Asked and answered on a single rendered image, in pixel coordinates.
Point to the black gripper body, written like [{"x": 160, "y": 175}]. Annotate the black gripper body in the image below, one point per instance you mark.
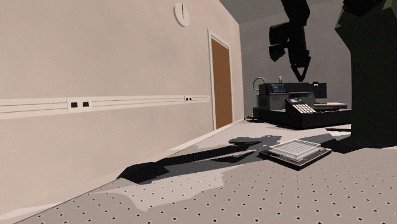
[{"x": 303, "y": 52}]

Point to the white well plate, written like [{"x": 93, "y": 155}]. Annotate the white well plate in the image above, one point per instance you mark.
[{"x": 295, "y": 149}]

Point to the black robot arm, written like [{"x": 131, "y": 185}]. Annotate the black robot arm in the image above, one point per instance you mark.
[{"x": 298, "y": 12}]

